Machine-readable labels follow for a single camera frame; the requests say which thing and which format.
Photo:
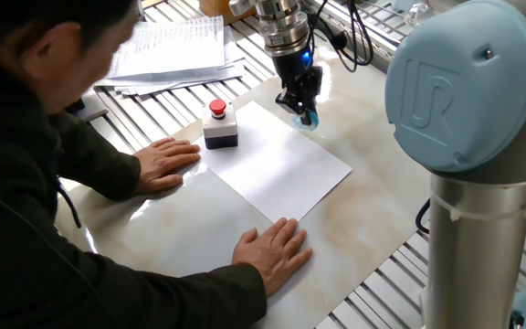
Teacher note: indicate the wooden block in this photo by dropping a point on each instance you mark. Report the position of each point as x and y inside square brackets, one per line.
[215, 9]

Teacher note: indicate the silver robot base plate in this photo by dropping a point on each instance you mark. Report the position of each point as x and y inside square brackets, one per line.
[423, 306]

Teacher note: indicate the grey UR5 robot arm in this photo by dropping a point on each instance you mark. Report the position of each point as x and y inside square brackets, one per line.
[464, 91]

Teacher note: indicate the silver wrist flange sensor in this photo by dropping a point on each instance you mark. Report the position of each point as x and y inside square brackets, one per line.
[286, 29]

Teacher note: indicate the loose white paper pile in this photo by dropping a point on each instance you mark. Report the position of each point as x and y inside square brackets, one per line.
[235, 64]

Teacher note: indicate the grey box red push button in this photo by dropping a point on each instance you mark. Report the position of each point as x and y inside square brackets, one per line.
[219, 130]

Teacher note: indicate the clear drinking glass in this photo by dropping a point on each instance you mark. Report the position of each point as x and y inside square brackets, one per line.
[416, 11]

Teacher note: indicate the thick aluminium rail profile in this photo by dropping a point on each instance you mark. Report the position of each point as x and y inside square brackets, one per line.
[368, 41]

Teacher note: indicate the left forearm dark sleeve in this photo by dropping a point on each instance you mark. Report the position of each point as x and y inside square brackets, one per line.
[103, 164]

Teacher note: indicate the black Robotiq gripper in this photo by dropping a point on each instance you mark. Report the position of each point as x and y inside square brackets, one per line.
[292, 68]

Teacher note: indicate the person torso dark jacket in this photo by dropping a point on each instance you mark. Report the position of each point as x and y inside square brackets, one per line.
[16, 219]

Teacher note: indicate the right forearm dark sleeve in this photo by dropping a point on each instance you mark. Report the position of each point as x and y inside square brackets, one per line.
[199, 301]

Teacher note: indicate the person left hand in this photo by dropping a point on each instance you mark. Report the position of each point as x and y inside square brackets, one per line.
[162, 162]

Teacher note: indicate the person right hand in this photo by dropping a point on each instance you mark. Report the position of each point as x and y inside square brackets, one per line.
[272, 256]

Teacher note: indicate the blue correction tape dispenser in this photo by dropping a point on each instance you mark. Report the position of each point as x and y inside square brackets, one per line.
[314, 122]

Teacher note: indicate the grey metal stand plate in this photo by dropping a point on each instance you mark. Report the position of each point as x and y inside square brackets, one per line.
[96, 107]

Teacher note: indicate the printed white paper sheet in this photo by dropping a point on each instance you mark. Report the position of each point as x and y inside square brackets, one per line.
[167, 45]

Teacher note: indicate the person head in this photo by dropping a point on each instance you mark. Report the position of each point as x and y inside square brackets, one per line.
[53, 45]

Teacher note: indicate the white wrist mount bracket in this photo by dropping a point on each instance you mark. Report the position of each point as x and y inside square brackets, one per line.
[240, 7]

